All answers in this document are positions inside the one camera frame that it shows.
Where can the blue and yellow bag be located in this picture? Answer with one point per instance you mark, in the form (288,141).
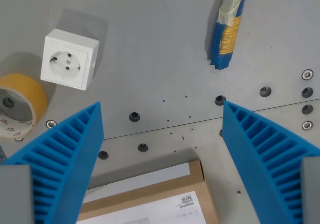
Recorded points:
(225,42)

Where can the yellow tape roll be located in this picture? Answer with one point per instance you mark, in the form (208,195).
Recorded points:
(37,94)

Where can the dark blue-grey object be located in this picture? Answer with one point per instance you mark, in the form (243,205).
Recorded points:
(2,155)

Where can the silver hex table screw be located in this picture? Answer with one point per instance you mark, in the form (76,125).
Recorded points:
(307,74)
(307,125)
(51,123)
(19,139)

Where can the white wall socket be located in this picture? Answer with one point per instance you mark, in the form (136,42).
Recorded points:
(67,59)

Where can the brown cardboard box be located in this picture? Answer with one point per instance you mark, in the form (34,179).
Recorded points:
(197,181)

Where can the white printed label sheet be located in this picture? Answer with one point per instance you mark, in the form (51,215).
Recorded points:
(150,209)

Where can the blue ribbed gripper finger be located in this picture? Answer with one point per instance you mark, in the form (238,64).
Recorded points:
(240,139)
(75,144)

